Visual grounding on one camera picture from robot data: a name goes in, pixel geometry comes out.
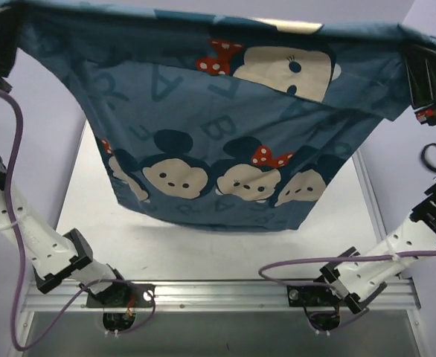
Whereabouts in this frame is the blue cartoon print pillowcase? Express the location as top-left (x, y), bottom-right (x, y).
top-left (20, 1), bottom-right (436, 231)

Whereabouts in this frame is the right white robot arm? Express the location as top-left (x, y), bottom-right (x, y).
top-left (299, 44), bottom-right (436, 314)

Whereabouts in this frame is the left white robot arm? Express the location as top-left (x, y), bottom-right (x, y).
top-left (0, 4), bottom-right (132, 306)

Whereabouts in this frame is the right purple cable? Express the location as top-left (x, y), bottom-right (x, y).
top-left (257, 249), bottom-right (436, 332)

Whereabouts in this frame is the purple cable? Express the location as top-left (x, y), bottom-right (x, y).
top-left (0, 83), bottom-right (157, 353)
top-left (257, 249), bottom-right (436, 332)

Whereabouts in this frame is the aluminium front rail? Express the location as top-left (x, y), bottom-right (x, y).
top-left (22, 279), bottom-right (420, 312)

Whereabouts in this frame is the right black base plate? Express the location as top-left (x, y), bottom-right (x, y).
top-left (286, 285), bottom-right (341, 308)

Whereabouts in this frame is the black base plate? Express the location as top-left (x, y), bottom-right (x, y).
top-left (286, 285), bottom-right (341, 308)
top-left (86, 283), bottom-right (156, 309)

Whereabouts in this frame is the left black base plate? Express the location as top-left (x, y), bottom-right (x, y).
top-left (86, 283), bottom-right (156, 309)

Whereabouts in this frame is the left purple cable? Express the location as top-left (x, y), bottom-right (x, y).
top-left (0, 83), bottom-right (157, 353)

